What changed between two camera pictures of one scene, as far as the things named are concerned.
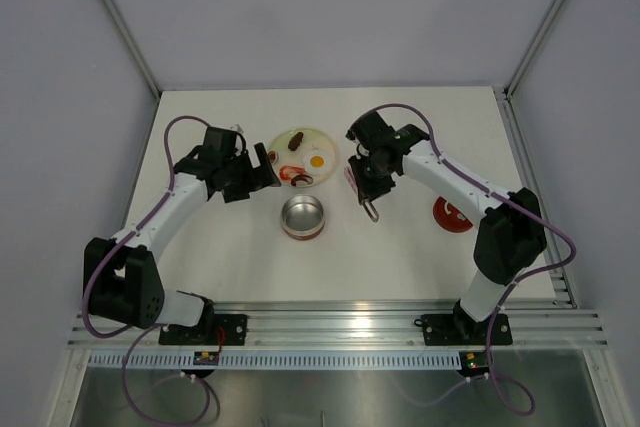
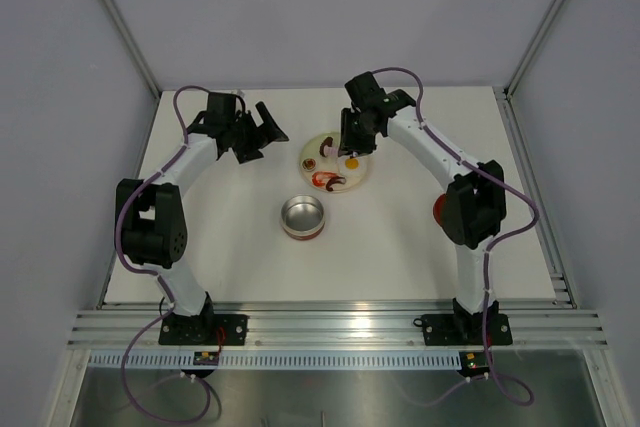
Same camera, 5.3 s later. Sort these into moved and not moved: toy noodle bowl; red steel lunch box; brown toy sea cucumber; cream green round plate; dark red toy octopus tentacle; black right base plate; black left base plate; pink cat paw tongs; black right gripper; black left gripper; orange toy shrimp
Moved: brown toy sea cucumber; toy noodle bowl; black right gripper; orange toy shrimp; pink cat paw tongs; cream green round plate; black left gripper; dark red toy octopus tentacle
Not moved: black right base plate; red steel lunch box; black left base plate
